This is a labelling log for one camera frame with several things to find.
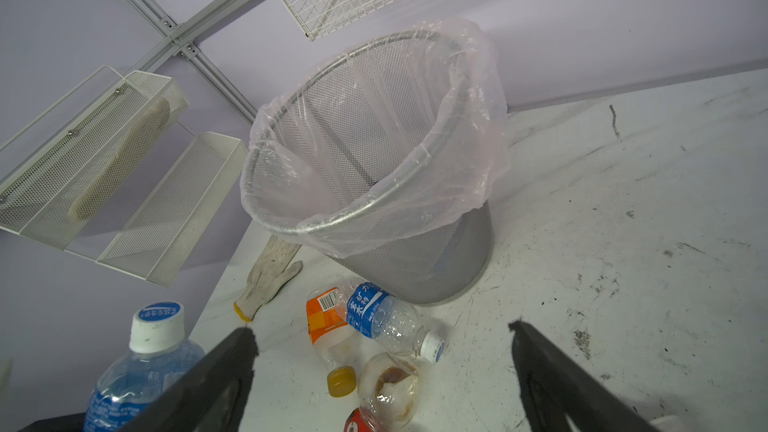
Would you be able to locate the orange label bottle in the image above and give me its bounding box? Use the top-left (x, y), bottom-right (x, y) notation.
top-left (305, 287), bottom-right (361, 398)

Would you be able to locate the red cap purple label bottle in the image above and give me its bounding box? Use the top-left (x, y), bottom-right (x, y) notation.
top-left (343, 408), bottom-right (381, 432)

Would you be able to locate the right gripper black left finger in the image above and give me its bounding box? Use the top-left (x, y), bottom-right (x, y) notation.
top-left (121, 327), bottom-right (258, 431)

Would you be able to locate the white work glove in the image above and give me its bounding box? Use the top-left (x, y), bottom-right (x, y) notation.
top-left (234, 236), bottom-right (303, 322)

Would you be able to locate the yellow cap round bottle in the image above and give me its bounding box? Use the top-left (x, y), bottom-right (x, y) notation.
top-left (357, 353), bottom-right (421, 431)

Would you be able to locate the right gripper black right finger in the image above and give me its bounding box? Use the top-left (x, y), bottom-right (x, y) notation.
top-left (509, 320), bottom-right (654, 431)

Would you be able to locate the white mesh two-tier shelf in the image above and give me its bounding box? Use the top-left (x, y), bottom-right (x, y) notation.
top-left (1, 68), bottom-right (246, 286)

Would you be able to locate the grey bin with plastic liner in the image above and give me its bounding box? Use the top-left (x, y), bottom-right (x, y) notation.
top-left (240, 17), bottom-right (509, 304)

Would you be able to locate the blue label bottle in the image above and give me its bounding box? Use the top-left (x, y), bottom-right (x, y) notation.
top-left (335, 279), bottom-right (446, 364)
top-left (83, 301), bottom-right (205, 431)

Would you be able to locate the lying blue label bottle top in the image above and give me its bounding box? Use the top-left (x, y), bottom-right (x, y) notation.
top-left (335, 279), bottom-right (446, 364)

